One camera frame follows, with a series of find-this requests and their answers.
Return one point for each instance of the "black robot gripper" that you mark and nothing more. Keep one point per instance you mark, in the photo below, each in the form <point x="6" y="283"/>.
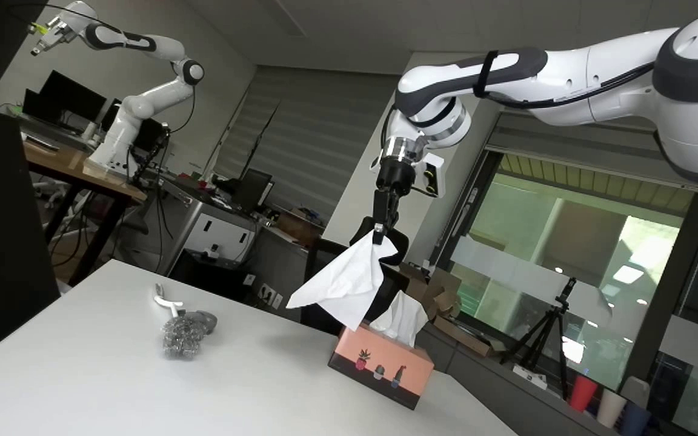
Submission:
<point x="395" y="177"/>

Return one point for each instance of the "white main robot arm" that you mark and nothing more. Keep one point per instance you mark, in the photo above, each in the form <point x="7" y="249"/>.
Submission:
<point x="651" y="77"/>

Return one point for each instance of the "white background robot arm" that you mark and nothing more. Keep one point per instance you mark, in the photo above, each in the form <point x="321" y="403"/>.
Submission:
<point x="77" y="21"/>

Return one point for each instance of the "open cardboard box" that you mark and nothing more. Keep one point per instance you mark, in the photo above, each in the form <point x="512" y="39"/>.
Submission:
<point x="441" y="307"/>

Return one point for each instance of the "white next tissue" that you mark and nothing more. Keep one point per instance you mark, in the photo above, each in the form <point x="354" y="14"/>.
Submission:
<point x="402" y="321"/>

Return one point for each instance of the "pink tissue box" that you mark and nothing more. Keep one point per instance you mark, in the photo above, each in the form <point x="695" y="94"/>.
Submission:
<point x="382" y="364"/>

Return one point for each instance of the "grey steel scrubber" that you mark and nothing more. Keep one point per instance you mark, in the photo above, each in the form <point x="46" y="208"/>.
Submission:
<point x="184" y="331"/>

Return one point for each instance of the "red cup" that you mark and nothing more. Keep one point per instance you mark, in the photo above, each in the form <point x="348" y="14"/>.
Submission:
<point x="581" y="393"/>

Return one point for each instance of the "wooden desk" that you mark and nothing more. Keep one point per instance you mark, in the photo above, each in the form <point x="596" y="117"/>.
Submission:
<point x="73" y="169"/>

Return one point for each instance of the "black computer monitor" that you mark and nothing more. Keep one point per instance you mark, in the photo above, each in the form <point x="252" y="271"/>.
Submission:
<point x="64" y="102"/>

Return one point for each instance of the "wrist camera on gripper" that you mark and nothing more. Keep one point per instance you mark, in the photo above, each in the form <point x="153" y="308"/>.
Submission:
<point x="430" y="176"/>

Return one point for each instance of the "black camera tripod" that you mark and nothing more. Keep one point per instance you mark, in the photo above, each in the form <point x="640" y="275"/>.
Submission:
<point x="528" y="350"/>

